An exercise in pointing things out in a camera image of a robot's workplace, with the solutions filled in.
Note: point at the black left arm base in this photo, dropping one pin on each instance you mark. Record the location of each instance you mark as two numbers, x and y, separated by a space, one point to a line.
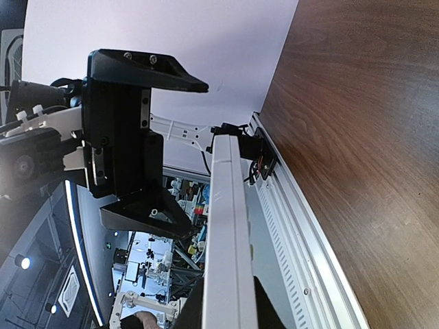
259 154

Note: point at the white remote control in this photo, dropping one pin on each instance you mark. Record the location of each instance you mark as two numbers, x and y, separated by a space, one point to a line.
229 298

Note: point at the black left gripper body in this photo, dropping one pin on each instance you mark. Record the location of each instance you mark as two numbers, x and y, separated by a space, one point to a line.
124 155

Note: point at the front aluminium rail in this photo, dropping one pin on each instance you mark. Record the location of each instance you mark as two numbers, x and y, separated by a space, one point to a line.
292 255

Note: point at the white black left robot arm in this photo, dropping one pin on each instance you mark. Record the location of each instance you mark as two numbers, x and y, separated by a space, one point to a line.
181 132

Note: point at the person in grey shirt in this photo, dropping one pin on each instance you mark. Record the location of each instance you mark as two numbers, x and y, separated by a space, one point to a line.
140 320

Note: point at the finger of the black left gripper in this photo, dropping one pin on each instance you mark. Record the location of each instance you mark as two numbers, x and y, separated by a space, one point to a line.
148 70
152 210

